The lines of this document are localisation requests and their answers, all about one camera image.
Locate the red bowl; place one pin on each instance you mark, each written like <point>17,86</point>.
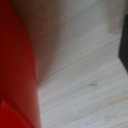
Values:
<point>15,66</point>

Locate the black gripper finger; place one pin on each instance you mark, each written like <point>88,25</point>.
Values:
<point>124,46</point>

